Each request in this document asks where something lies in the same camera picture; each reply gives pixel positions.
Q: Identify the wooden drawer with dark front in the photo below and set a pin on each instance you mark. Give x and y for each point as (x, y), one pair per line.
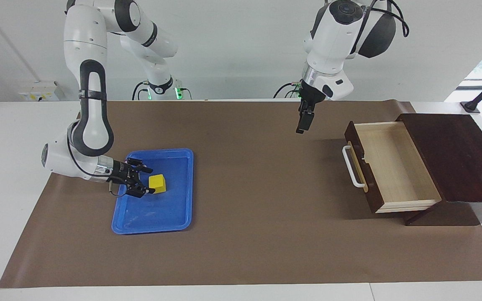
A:
(396, 167)

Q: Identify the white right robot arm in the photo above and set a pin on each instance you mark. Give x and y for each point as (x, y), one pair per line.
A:
(86, 54)

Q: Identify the brown paper table mat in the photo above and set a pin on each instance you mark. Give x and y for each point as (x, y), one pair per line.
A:
(245, 209)

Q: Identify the blue plastic tray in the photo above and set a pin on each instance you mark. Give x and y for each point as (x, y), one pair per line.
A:
(157, 213)

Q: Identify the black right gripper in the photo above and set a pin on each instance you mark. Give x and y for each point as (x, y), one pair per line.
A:
(124, 175)

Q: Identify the yellow cube block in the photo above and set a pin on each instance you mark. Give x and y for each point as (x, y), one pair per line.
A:
(158, 183)

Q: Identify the white wall power box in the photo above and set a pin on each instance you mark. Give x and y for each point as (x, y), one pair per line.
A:
(40, 91)

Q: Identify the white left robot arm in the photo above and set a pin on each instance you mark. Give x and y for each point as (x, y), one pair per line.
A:
(329, 37)

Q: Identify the dark wooden drawer cabinet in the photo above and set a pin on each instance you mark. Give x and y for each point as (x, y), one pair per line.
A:
(467, 159)

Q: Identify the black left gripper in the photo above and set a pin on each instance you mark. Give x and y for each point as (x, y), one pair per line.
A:
(310, 100)

